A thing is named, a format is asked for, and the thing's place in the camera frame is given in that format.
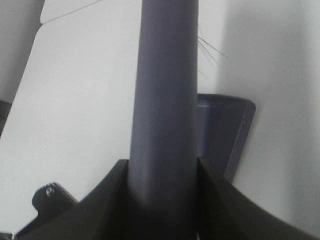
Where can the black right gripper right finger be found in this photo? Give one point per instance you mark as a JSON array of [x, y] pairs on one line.
[[242, 210]]

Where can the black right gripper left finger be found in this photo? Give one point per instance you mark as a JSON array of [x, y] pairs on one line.
[[101, 215]]

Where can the grey brush black bristles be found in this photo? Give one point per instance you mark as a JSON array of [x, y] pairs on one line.
[[170, 196]]

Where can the grey plastic dustpan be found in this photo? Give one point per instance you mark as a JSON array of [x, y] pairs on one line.
[[223, 125]]

